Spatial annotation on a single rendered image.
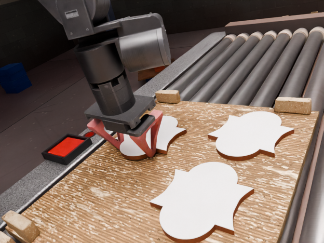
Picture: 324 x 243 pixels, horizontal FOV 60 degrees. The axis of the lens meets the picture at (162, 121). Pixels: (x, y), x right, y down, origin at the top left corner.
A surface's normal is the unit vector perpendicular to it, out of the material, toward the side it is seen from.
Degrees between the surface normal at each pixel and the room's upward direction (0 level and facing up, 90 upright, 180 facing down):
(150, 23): 86
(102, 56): 95
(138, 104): 6
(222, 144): 0
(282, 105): 92
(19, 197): 0
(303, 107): 80
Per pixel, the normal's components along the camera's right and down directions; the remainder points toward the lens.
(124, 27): -0.09, 0.44
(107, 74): 0.32, 0.48
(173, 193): -0.22, -0.85
